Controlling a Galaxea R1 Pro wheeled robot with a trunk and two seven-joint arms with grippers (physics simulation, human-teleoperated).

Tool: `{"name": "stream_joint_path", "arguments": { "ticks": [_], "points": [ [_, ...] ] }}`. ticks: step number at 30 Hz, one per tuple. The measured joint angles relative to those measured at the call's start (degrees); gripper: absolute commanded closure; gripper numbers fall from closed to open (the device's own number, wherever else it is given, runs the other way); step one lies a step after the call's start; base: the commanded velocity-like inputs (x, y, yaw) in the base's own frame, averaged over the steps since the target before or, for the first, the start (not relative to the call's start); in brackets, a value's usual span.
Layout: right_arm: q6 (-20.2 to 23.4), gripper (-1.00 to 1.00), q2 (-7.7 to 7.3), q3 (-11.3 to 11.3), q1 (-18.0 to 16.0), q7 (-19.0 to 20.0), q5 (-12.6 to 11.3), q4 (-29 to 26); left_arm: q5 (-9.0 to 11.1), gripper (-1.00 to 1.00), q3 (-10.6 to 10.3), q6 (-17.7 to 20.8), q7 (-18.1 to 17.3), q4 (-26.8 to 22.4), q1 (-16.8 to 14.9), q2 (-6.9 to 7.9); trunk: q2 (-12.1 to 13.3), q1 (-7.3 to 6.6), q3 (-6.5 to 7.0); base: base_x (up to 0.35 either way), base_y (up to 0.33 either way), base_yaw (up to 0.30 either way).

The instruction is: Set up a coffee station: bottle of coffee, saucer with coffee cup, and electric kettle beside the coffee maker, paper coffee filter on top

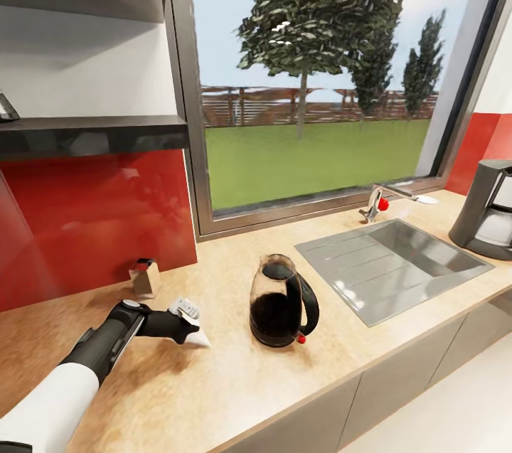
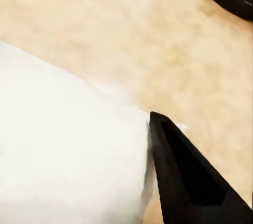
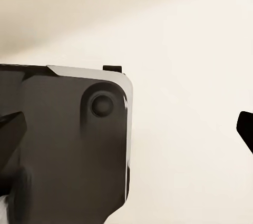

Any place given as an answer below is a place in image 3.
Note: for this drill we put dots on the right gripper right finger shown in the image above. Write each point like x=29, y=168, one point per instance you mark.
x=245, y=128

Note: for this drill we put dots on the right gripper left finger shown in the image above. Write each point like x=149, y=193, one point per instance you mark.
x=13, y=127

